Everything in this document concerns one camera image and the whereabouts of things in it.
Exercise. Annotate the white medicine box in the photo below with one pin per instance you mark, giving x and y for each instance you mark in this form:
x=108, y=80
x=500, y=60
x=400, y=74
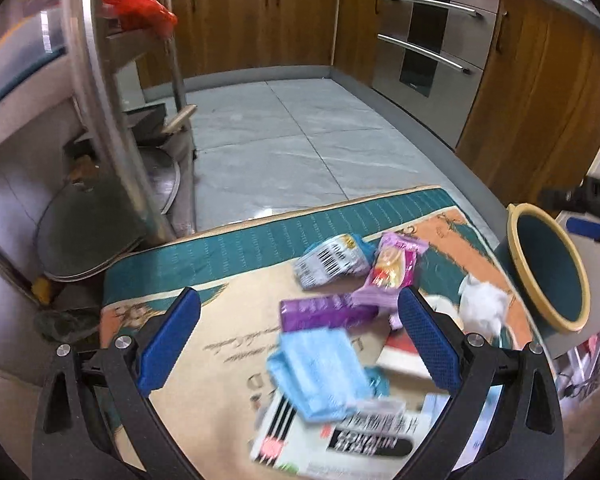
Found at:
x=375, y=443

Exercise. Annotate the teal orange patterned mat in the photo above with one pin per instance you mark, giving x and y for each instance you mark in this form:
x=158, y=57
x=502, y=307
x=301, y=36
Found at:
x=292, y=286

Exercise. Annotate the wooden kitchen cabinets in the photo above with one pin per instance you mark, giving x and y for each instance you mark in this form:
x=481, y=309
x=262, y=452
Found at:
x=535, y=121

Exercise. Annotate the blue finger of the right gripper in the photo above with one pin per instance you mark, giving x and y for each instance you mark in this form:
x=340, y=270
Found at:
x=584, y=228

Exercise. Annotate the pink purple snack wrapper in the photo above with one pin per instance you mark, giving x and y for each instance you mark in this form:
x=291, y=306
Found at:
x=393, y=270

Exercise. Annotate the teal yellow-rimmed trash bin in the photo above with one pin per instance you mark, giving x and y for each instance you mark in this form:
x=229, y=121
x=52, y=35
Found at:
x=547, y=270

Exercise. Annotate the light blue wet wipes pack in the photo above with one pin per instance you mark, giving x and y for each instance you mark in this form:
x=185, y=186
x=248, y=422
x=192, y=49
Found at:
x=480, y=429

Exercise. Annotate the dark pan lid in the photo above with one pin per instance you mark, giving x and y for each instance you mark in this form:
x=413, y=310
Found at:
x=88, y=224

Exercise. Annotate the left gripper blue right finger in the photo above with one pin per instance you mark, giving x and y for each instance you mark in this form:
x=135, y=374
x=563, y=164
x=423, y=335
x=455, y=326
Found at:
x=425, y=328

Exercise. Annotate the red plastic bag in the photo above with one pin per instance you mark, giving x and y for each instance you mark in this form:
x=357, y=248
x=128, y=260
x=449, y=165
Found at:
x=131, y=14

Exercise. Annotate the wooden cutting board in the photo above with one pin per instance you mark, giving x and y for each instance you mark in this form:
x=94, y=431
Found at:
x=180, y=120

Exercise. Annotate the stainless steel rack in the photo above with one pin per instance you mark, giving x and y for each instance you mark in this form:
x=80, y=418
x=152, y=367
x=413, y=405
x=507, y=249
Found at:
x=58, y=86

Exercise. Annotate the purple spray bottle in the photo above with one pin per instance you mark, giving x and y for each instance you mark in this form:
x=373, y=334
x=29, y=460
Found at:
x=333, y=311

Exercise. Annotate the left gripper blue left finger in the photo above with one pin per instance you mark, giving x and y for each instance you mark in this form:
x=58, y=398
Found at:
x=162, y=339

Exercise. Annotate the barcode snack wrapper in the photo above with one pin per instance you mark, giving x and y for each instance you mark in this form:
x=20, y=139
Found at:
x=338, y=256

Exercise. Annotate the white tissue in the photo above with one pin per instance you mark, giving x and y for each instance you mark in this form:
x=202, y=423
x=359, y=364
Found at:
x=483, y=307

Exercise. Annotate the blue face mask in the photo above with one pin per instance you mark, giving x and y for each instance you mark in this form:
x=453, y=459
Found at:
x=319, y=373

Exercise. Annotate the black box on rack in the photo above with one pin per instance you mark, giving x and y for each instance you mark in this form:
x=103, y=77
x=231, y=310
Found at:
x=146, y=124

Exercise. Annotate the stainless steel oven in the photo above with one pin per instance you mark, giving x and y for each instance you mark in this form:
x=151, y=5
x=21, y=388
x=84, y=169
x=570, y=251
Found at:
x=430, y=59

